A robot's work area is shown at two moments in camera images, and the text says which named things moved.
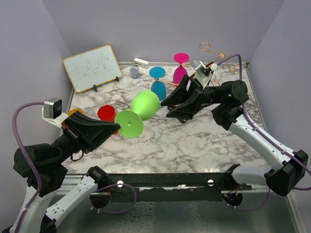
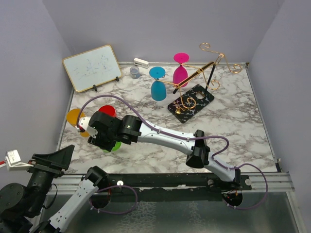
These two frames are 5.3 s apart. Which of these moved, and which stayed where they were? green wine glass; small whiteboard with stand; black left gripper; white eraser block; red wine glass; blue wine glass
Moved: green wine glass; black left gripper
Stayed: small whiteboard with stand; white eraser block; blue wine glass; red wine glass
